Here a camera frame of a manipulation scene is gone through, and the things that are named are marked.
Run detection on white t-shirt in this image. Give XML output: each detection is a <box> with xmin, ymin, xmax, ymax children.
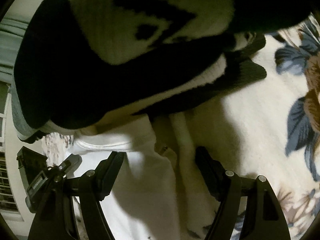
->
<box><xmin>67</xmin><ymin>112</ymin><xmax>226</xmax><ymax>240</ymax></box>

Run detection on black grey striped folded clothes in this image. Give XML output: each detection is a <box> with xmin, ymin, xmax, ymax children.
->
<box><xmin>12</xmin><ymin>0</ymin><xmax>266</xmax><ymax>144</ymax></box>

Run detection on white framed window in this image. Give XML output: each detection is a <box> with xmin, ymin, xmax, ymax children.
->
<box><xmin>1</xmin><ymin>82</ymin><xmax>23</xmax><ymax>222</ymax></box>

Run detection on floral bed sheet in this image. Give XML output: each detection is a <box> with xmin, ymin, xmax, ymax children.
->
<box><xmin>41</xmin><ymin>12</ymin><xmax>320</xmax><ymax>240</ymax></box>

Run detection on green curtain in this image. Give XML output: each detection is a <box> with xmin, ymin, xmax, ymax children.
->
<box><xmin>0</xmin><ymin>13</ymin><xmax>29</xmax><ymax>86</ymax></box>

